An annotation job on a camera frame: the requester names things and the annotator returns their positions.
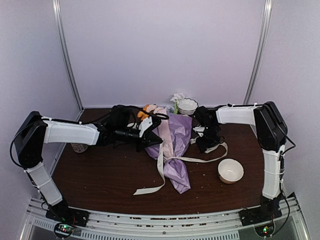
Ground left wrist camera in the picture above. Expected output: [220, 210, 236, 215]
[138, 116, 162, 138]

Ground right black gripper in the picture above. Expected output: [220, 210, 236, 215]
[196, 124, 221, 153]

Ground plain white bowl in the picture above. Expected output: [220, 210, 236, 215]
[217, 158, 244, 185]

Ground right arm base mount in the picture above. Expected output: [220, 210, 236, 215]
[238, 206, 282, 238]

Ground patterned mug yellow inside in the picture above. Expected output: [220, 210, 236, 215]
[71, 143, 88, 153]

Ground left aluminium frame post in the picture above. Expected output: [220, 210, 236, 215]
[52, 0, 84, 112]

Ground front aluminium rail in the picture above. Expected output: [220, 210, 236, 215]
[24, 197, 306, 240]

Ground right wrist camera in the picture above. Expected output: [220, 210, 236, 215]
[190, 125, 205, 145]

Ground right aluminium frame post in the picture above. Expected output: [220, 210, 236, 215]
[243, 0, 273, 105]

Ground scalloped white bowl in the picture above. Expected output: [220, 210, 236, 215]
[177, 98, 198, 116]

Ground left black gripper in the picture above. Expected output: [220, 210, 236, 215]
[116, 125, 163, 153]

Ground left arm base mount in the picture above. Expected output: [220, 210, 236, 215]
[45, 208, 90, 239]

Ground purple pink wrapping paper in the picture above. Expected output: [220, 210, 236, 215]
[153, 108, 192, 194]

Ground aluminium frame post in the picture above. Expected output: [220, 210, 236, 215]
[243, 0, 273, 105]
[52, 0, 84, 112]

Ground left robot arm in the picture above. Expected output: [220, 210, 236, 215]
[9, 105, 169, 222]

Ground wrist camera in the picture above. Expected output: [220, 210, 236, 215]
[138, 116, 162, 138]
[190, 125, 205, 145]

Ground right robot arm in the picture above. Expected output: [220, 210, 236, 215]
[193, 101, 288, 221]

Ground beige ribbon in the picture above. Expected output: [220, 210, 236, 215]
[134, 127, 228, 196]

